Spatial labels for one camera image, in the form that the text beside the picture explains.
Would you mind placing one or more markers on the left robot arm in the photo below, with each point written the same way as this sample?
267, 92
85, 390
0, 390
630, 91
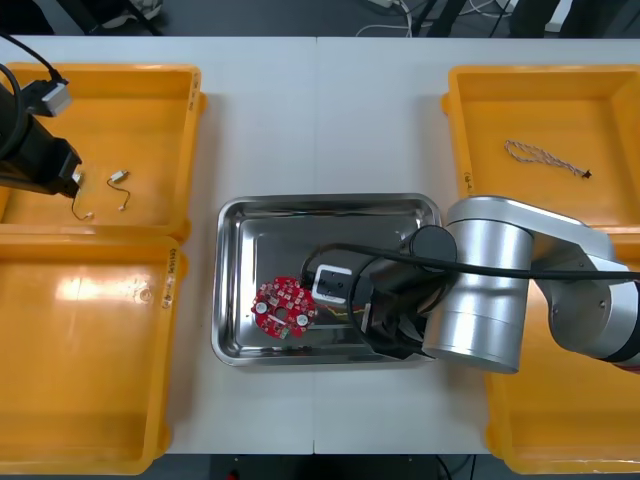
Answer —
9, 120

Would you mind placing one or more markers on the yellow-orange plastic bin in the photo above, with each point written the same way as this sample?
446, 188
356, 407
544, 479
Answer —
550, 110
90, 360
140, 125
560, 425

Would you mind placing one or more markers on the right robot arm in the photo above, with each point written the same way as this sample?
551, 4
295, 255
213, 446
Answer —
480, 290

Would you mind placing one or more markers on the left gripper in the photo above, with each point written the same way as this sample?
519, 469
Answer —
42, 160

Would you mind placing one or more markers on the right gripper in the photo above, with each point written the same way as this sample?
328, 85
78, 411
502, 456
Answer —
395, 287

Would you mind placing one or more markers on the round red circuit board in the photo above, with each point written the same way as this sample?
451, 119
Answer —
285, 300

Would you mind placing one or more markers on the steel tray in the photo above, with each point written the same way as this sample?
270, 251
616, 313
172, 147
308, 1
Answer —
280, 240

